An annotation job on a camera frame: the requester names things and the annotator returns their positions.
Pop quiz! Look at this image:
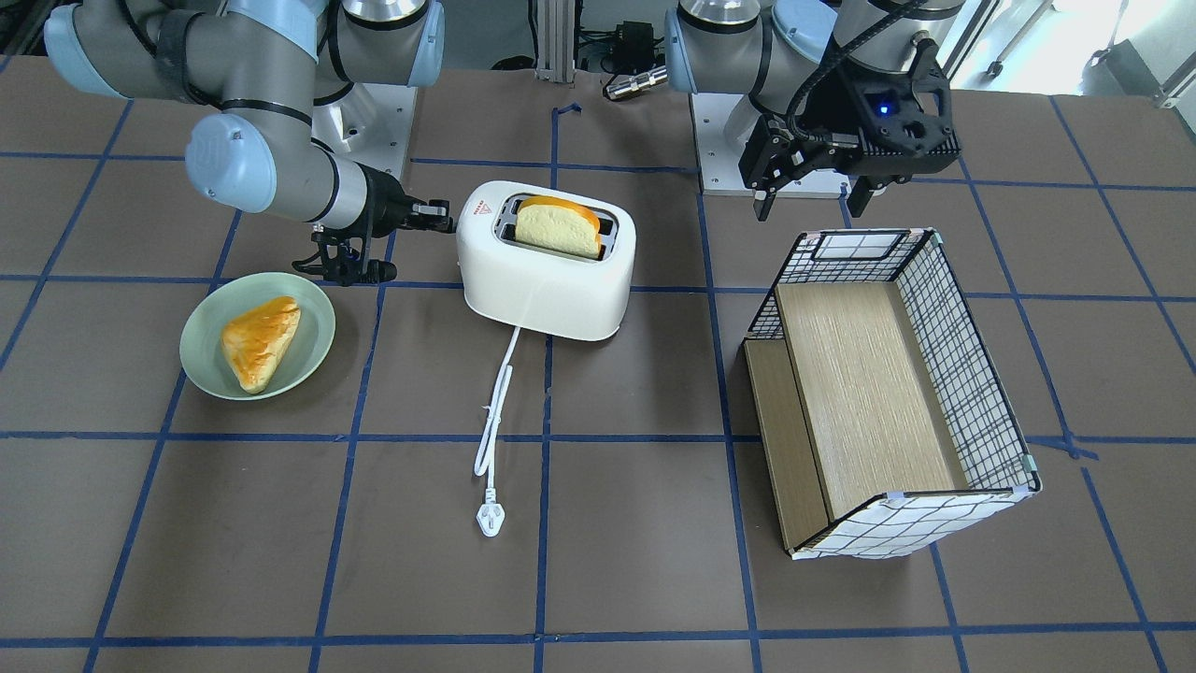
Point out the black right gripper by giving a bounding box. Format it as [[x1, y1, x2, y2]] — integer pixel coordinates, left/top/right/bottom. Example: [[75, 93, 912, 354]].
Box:
[[292, 166, 457, 287]]

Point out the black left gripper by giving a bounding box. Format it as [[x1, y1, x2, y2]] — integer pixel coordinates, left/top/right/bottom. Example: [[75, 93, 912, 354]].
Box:
[[738, 42, 962, 222]]

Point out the white toaster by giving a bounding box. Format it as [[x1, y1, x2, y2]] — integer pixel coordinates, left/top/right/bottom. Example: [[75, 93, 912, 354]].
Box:
[[456, 181, 637, 341]]

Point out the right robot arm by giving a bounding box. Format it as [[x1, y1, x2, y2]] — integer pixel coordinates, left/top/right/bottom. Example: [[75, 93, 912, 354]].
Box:
[[43, 1, 456, 286]]

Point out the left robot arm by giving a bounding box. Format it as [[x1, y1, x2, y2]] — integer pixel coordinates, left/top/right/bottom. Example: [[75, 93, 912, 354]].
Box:
[[665, 1, 962, 222]]

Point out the bread slice in toaster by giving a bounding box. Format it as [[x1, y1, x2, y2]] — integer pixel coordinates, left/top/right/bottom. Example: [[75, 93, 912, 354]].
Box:
[[514, 195, 603, 261]]

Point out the triangular pastry bread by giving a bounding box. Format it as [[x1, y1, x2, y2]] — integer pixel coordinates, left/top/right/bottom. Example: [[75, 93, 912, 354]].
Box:
[[221, 295, 303, 394]]

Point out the silver cylindrical connector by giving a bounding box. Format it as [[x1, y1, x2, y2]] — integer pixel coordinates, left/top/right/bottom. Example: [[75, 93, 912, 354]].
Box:
[[602, 65, 669, 102]]

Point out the green plate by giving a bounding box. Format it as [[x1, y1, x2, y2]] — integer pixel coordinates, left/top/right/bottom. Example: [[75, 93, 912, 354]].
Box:
[[179, 273, 335, 400]]

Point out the wire basket with wooden shelf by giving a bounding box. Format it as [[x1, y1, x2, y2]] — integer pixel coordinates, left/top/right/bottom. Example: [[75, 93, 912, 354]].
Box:
[[743, 230, 1043, 561]]

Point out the aluminium frame post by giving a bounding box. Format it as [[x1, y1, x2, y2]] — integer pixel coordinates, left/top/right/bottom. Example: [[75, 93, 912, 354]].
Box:
[[533, 0, 579, 86]]

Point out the white power cord with plug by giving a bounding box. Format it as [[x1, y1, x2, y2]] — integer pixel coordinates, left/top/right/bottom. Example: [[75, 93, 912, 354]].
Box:
[[472, 325, 521, 538]]

